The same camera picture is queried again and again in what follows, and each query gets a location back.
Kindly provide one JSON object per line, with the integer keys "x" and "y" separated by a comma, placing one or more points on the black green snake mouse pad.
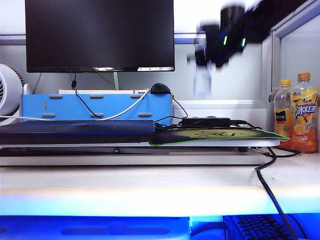
{"x": 212, "y": 135}

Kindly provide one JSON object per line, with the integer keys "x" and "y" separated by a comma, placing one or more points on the iced tea bottle yellow label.
{"x": 303, "y": 120}

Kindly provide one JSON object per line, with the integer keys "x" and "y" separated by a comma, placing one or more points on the black computer monitor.
{"x": 100, "y": 32}

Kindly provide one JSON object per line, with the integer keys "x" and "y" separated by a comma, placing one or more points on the white partition ledge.
{"x": 225, "y": 103}

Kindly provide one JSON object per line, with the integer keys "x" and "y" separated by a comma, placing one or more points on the orange juice bottle black label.
{"x": 281, "y": 117}

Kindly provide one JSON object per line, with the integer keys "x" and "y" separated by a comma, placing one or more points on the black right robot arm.
{"x": 262, "y": 20}

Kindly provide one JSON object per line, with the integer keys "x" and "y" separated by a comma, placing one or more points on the green monitor stand post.
{"x": 116, "y": 81}

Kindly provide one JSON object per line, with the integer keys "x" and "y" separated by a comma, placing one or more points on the black computer mouse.
{"x": 160, "y": 88}

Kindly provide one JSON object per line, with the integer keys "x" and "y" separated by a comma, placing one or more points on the blue wooden desk organizer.
{"x": 112, "y": 105}

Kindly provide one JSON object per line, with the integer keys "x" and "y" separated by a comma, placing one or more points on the black power adapter brick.
{"x": 205, "y": 122}

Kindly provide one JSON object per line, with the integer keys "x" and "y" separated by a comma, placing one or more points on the black keyboard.
{"x": 255, "y": 227}

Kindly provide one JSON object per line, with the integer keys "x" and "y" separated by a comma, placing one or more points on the clear mineral water bottle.
{"x": 203, "y": 85}

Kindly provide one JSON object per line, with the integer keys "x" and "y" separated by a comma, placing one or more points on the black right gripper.
{"x": 225, "y": 50}

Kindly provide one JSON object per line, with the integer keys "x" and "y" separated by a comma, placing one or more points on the grey side partition rail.
{"x": 295, "y": 20}

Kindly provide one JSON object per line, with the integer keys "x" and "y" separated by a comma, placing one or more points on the white desk riser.
{"x": 125, "y": 160}

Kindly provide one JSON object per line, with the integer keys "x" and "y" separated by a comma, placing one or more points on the grey back partition rail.
{"x": 185, "y": 38}

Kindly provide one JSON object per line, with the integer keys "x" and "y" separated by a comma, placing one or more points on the white box behind organizer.
{"x": 100, "y": 91}

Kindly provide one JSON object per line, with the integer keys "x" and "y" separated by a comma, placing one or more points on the blue keyboard tray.
{"x": 100, "y": 230}

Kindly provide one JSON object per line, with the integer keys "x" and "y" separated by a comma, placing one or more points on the white desk fan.
{"x": 10, "y": 87}

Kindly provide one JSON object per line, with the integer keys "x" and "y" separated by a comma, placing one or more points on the dark blue laptop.
{"x": 75, "y": 130}

